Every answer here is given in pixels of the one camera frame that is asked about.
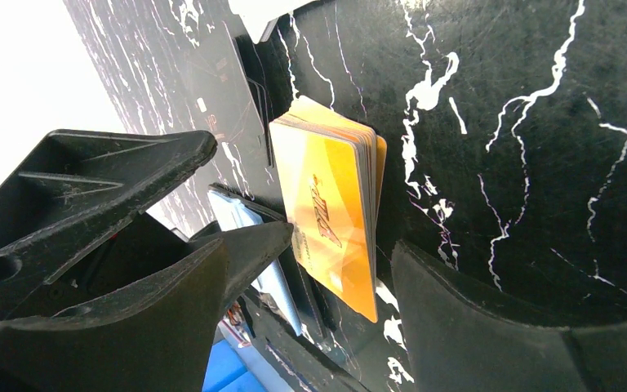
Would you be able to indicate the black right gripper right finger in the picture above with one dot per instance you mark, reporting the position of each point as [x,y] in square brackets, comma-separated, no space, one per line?
[462,335]

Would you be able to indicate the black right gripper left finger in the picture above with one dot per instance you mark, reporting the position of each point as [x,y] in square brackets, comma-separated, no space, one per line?
[152,335]

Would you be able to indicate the white card on table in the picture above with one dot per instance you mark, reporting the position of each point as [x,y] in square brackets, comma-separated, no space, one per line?
[259,17]

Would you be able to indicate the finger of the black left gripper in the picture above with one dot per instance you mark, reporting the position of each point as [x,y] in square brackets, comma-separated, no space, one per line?
[250,250]
[76,189]

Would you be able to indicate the orange object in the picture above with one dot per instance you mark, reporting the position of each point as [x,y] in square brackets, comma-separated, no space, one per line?
[331,171]

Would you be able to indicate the blue bin under table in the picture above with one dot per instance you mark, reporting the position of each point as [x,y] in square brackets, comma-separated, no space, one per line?
[231,369]

